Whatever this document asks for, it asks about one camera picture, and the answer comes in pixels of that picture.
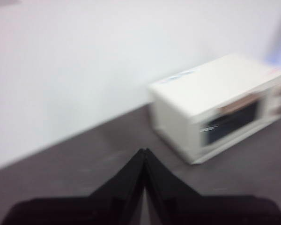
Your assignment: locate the glass oven door with handle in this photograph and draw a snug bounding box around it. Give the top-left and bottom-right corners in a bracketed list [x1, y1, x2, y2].
[199, 95, 266, 153]

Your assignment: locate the cream Toshiba toaster oven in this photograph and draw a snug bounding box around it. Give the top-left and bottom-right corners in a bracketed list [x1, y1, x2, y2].
[147, 53, 281, 165]

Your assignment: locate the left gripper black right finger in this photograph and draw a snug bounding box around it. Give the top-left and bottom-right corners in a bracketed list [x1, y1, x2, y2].
[145, 148, 281, 225]

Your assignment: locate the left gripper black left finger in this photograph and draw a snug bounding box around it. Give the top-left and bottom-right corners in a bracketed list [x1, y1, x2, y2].
[1, 149, 145, 225]

